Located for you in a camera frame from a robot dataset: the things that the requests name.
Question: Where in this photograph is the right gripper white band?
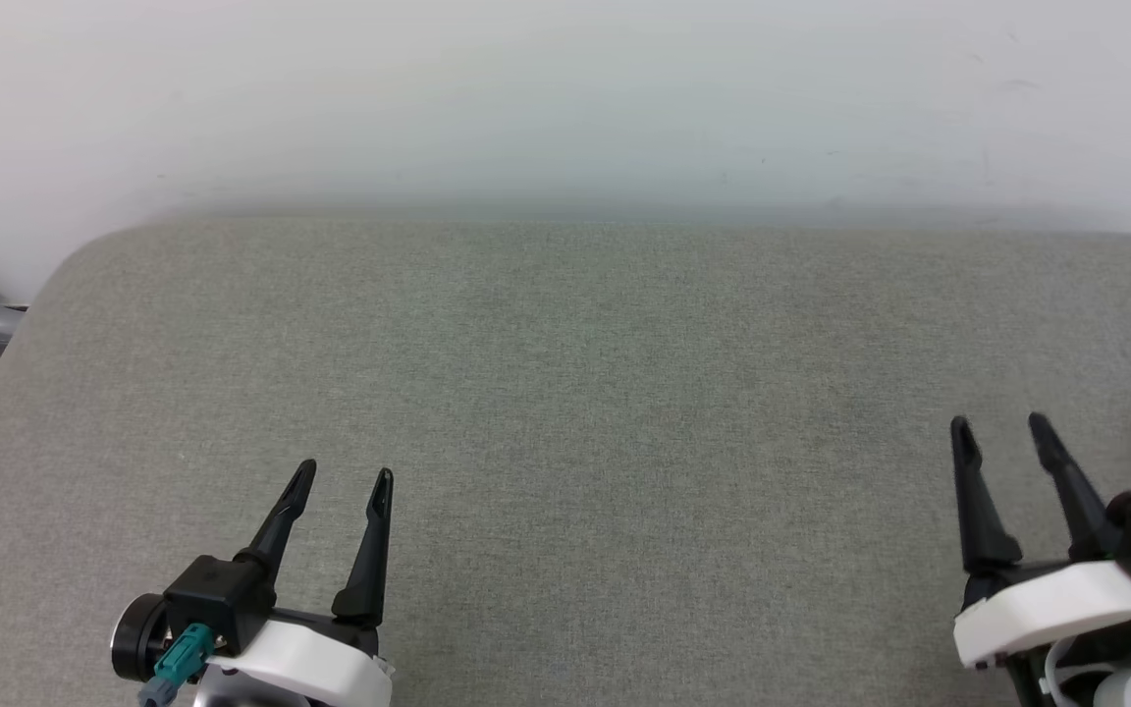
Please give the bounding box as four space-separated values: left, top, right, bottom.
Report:
950 412 1131 669

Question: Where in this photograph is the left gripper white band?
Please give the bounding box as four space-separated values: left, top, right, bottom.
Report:
207 459 395 707

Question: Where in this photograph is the grey fabric sofa seat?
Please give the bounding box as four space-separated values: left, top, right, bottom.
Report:
0 218 1131 707

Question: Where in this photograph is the teal left camera connector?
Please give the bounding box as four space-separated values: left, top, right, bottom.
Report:
140 624 216 707

